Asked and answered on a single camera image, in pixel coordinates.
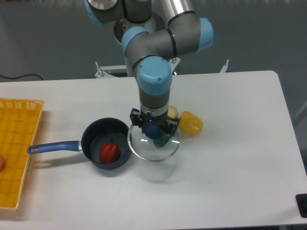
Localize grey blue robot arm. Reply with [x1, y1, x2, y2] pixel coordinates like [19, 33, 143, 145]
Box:
[85, 0, 214, 139]

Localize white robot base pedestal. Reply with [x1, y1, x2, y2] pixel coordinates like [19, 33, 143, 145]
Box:
[94, 11, 230, 79]

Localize glass lid blue knob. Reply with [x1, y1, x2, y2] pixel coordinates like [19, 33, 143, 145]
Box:
[127, 125, 181, 162]

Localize red bell pepper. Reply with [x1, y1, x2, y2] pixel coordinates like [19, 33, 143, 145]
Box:
[100, 142, 120, 164]

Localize yellow bell pepper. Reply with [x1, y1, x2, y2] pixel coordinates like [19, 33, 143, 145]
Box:
[178, 111, 203, 136]

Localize dark pot blue handle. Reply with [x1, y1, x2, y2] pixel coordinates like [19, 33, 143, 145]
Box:
[27, 118, 131, 170]

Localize yellow plastic basket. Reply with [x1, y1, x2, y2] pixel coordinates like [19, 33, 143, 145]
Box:
[0, 98, 44, 210]

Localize beige bread loaf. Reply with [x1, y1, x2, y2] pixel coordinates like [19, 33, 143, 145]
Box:
[167, 105, 178, 119]

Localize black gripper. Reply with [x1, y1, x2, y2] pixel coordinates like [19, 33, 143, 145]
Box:
[130, 108, 180, 136]

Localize orange object in basket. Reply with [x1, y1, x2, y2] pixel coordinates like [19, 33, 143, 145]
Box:
[0, 155, 5, 170]

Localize green bell pepper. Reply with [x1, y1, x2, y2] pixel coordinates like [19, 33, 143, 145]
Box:
[153, 134, 172, 148]

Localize black floor cable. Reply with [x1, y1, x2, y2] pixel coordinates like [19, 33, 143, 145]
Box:
[0, 74, 45, 81]

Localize black table corner device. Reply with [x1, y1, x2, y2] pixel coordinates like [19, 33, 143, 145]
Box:
[295, 194, 307, 218]

